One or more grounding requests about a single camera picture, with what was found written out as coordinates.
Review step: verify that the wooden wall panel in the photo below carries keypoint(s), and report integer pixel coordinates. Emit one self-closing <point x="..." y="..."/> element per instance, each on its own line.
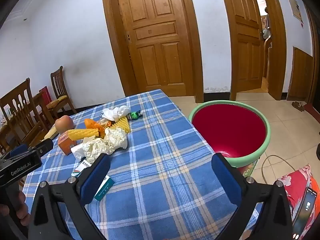
<point x="300" y="75"/>

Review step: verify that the black smartphone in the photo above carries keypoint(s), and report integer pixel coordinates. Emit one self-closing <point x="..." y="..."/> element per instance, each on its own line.
<point x="305" y="212"/>

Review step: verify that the crumpled white paper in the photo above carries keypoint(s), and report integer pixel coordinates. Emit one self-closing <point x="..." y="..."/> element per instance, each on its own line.
<point x="116" y="140"/>
<point x="93" y="150"/>

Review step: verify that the small wooden chair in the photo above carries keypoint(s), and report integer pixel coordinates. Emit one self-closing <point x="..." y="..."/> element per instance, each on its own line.
<point x="43" y="110"/>

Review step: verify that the clear snack packet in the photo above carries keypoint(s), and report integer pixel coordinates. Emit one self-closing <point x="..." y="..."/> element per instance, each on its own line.
<point x="106" y="123"/>

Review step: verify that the green black small bottle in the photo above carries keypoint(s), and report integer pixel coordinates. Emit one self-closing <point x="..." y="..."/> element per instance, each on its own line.
<point x="134" y="115"/>

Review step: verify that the apple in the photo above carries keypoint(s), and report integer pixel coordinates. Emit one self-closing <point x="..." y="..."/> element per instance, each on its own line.
<point x="63" y="123"/>

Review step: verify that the rolled yellow foam net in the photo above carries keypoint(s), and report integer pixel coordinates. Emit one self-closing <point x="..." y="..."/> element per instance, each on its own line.
<point x="80" y="133"/>

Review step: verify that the wall poster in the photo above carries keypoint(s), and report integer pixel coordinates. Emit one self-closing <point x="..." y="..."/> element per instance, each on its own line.
<point x="295" y="6"/>

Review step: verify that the green stool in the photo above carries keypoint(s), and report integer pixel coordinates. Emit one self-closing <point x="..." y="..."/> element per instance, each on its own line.
<point x="250" y="172"/>

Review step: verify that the wooden chair with cushion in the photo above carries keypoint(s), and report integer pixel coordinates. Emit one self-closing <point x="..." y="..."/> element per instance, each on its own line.
<point x="58" y="85"/>

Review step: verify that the closed wooden door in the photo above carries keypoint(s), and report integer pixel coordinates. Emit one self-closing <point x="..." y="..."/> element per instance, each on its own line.
<point x="155" y="37"/>

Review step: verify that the person's left hand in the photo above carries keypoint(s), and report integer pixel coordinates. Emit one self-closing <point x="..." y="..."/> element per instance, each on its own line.
<point x="22" y="207"/>

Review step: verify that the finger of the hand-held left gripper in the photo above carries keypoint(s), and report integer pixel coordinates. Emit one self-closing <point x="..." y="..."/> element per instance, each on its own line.
<point x="43" y="146"/>

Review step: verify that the blue plaid tablecloth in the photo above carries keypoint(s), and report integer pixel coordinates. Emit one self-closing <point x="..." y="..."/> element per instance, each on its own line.
<point x="155" y="155"/>

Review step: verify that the orange cardboard box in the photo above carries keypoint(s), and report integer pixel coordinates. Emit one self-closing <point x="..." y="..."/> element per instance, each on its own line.
<point x="65" y="142"/>

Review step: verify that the large wooden chair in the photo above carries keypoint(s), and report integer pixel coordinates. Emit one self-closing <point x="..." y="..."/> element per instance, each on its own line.
<point x="20" y="110"/>

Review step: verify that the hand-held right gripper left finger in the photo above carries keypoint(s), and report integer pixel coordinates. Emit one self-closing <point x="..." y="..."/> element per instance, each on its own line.
<point x="96" y="177"/>

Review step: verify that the white and teal medicine box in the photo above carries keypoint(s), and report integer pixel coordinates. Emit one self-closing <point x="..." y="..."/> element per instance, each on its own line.
<point x="106" y="184"/>

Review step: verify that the red board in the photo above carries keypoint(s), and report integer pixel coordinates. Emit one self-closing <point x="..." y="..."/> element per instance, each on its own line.
<point x="45" y="93"/>

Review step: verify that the open wooden door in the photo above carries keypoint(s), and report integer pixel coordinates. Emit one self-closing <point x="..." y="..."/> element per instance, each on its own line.
<point x="245" y="42"/>

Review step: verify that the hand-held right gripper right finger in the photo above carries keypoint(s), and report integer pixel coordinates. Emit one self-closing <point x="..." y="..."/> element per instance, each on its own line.
<point x="225" y="180"/>

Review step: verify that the wooden door frame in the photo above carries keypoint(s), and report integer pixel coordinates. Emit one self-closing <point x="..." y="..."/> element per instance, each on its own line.
<point x="111" y="42"/>
<point x="277" y="55"/>

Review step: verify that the yellow foam net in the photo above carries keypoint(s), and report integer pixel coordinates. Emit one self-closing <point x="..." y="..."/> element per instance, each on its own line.
<point x="80" y="133"/>
<point x="122" y="125"/>

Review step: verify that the red floral cushion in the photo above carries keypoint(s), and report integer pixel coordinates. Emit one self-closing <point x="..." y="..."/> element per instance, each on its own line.
<point x="295" y="182"/>

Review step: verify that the red basin with green rim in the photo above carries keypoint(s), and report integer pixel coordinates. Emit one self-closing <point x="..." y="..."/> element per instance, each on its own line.
<point x="230" y="130"/>

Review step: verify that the brown shoes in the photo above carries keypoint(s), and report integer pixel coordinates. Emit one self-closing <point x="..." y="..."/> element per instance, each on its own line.
<point x="298" y="105"/>

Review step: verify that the white cloth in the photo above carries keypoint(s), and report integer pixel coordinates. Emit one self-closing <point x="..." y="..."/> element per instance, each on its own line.
<point x="117" y="113"/>

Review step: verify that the pale yellow banana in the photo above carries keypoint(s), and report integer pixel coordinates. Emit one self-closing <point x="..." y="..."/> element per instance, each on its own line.
<point x="50" y="133"/>

